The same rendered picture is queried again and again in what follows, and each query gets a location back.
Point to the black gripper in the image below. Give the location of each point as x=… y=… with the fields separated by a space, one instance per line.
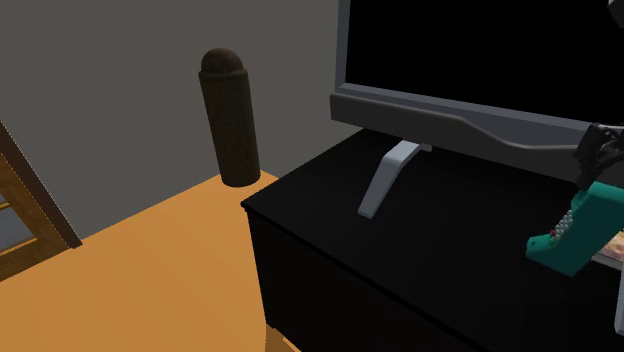
x=600 y=148

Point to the teal telephone handset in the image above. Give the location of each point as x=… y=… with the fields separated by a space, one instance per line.
x=582 y=234

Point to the grey flat screen television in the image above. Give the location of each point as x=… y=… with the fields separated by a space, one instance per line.
x=438 y=44

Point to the black television cabinet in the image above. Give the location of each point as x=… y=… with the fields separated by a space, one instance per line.
x=438 y=253

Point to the dark brown cylindrical speaker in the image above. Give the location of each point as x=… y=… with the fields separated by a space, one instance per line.
x=230 y=122

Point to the brown wooden frame furniture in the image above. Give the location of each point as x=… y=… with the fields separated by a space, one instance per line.
x=29 y=200

